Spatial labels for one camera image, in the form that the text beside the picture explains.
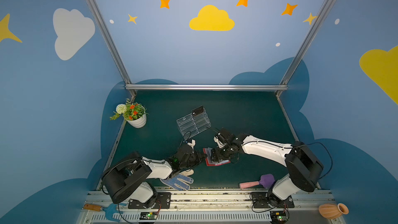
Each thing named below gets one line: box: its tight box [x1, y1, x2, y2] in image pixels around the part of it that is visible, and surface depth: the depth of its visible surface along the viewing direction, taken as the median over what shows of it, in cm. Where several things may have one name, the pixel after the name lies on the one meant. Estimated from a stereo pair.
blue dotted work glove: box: [159, 169, 195, 191], surface depth 80 cm
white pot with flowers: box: [109, 98, 149, 129], surface depth 94 cm
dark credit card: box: [192, 105, 204, 117], surface depth 100 cm
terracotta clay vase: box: [318, 202, 349, 220], surface depth 65 cm
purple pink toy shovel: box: [238, 173, 276, 189], surface depth 80 cm
